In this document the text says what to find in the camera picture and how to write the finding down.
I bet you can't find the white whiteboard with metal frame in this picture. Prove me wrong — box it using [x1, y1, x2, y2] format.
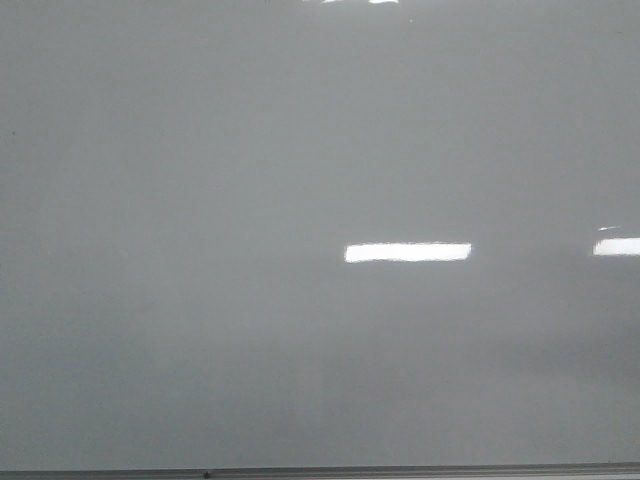
[1, 1, 639, 470]

